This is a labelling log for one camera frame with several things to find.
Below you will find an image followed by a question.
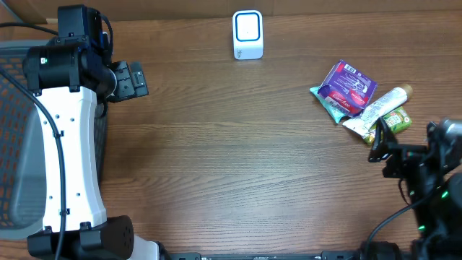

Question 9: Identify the green yellow snack packet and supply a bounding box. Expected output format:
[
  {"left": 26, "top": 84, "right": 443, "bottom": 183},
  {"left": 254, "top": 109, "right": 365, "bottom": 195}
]
[{"left": 362, "top": 106, "right": 412, "bottom": 145}]

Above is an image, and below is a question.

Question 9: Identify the white conditioner tube gold cap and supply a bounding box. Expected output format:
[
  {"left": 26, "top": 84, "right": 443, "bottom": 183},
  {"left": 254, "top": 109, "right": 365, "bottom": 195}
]
[{"left": 343, "top": 84, "right": 413, "bottom": 136}]

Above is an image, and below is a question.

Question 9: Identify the mint green wipes packet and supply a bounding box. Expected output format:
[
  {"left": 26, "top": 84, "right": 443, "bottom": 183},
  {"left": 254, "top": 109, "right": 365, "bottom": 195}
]
[{"left": 310, "top": 86, "right": 346, "bottom": 124}]

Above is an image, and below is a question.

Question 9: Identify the purple Carefree pad pack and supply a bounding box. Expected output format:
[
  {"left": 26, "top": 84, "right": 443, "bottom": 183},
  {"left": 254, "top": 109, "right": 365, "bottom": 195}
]
[{"left": 317, "top": 60, "right": 378, "bottom": 118}]

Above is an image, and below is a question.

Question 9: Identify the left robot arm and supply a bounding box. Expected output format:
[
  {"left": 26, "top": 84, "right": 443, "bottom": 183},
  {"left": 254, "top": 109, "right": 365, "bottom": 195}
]
[{"left": 23, "top": 5, "right": 162, "bottom": 260}]

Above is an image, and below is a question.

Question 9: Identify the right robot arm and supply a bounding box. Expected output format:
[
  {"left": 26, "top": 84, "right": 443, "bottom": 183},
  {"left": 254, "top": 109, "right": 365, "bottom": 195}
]
[{"left": 358, "top": 118, "right": 461, "bottom": 259}]

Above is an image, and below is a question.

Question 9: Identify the white barcode scanner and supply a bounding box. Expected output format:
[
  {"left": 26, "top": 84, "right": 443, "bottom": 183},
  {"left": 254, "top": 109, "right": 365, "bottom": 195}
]
[{"left": 232, "top": 9, "right": 264, "bottom": 60}]

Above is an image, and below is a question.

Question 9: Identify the grey plastic shopping basket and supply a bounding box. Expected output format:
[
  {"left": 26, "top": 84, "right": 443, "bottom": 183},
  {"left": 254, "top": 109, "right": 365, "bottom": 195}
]
[{"left": 1, "top": 40, "right": 108, "bottom": 240}]

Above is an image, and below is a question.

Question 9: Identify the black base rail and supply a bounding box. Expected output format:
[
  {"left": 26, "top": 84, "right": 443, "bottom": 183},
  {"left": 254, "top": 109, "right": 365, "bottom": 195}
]
[{"left": 160, "top": 251, "right": 360, "bottom": 260}]

